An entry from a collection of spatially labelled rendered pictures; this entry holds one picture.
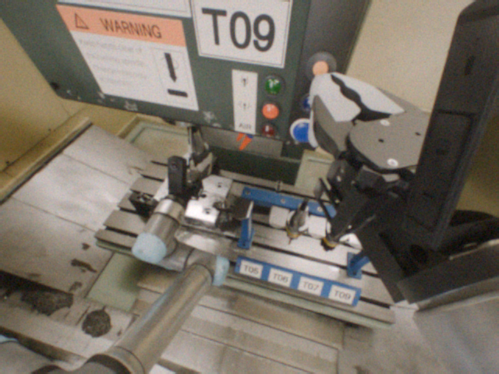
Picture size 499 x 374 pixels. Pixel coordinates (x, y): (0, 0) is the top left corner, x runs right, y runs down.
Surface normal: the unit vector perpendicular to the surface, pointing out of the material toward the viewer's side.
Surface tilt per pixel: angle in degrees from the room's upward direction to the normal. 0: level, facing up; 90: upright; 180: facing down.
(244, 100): 90
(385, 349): 24
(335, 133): 0
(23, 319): 17
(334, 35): 90
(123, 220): 0
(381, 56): 90
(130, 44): 90
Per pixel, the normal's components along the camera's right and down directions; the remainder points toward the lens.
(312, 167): 0.03, -0.59
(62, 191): 0.42, -0.45
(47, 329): 0.10, -0.79
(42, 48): -0.26, 0.77
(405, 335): -0.37, -0.63
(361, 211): 0.26, 0.78
